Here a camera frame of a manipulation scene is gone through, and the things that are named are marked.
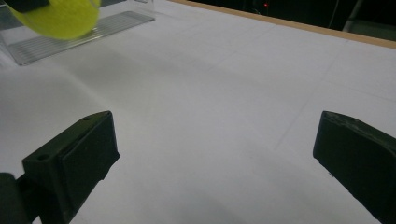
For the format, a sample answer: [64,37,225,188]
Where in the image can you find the clear plastic container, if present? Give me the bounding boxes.
[0,0,156,67]

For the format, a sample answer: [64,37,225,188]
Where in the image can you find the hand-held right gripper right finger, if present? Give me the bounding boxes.
[312,110,396,224]

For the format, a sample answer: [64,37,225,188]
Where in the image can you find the yellow tennis ball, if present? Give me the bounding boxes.
[8,0,102,41]

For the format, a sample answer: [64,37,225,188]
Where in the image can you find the white metal desk frame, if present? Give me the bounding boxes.
[341,0,396,42]

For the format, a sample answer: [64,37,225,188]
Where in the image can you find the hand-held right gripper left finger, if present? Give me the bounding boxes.
[21,110,121,224]

